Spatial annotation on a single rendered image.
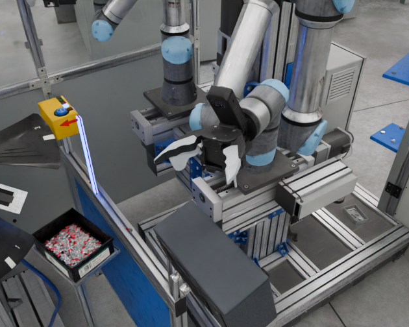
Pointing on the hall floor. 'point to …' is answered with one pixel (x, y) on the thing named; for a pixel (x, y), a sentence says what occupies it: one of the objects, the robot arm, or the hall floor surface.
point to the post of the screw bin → (86, 305)
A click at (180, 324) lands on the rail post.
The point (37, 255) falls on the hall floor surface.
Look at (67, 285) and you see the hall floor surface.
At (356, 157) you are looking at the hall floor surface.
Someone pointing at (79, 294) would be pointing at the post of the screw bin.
